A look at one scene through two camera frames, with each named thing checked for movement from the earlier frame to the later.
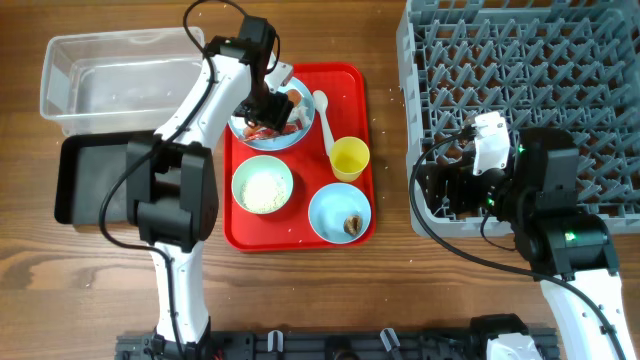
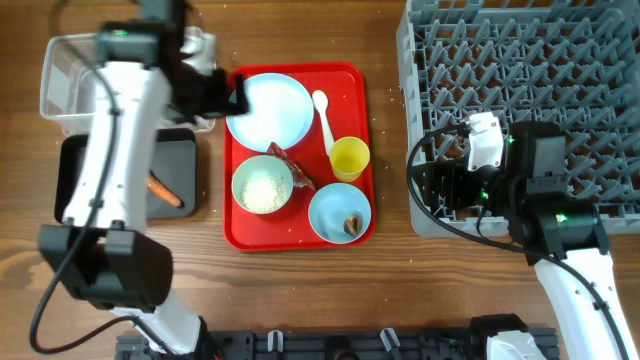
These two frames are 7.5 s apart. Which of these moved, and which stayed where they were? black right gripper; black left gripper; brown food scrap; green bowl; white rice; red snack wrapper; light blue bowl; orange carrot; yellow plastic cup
Moved: black left gripper; orange carrot; red snack wrapper
Stayed: brown food scrap; yellow plastic cup; green bowl; light blue bowl; black right gripper; white rice
